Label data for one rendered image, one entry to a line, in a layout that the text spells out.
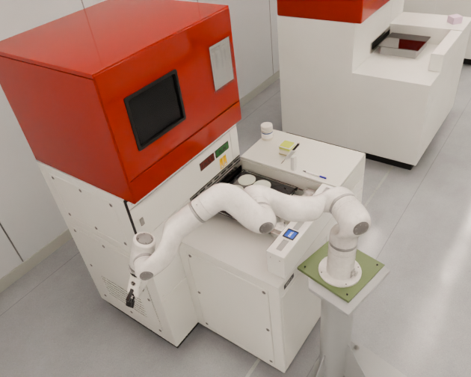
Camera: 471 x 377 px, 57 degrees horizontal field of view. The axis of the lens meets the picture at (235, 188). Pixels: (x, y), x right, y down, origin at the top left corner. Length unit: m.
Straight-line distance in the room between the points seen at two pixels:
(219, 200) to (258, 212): 0.14
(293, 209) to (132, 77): 0.79
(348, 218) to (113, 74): 1.02
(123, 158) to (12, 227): 1.85
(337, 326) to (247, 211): 0.94
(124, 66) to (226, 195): 0.61
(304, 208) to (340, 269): 0.42
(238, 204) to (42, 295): 2.26
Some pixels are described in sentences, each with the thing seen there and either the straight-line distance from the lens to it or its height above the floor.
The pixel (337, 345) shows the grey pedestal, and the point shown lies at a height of 0.36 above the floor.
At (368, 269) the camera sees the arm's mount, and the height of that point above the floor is 0.83.
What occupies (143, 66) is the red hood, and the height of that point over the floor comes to 1.76.
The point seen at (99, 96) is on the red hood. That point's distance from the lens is 1.65.
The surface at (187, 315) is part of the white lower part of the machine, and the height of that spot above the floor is 0.23.
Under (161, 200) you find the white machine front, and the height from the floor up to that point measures 1.10.
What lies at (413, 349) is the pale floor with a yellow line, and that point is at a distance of 2.85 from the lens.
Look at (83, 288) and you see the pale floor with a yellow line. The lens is 3.39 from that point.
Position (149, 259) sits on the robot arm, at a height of 1.30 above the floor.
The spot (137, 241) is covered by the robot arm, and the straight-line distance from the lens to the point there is 1.57.
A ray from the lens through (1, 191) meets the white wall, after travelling 3.37.
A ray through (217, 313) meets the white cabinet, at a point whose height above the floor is 0.33.
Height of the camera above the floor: 2.37
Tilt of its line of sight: 38 degrees down
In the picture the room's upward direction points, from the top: 8 degrees counter-clockwise
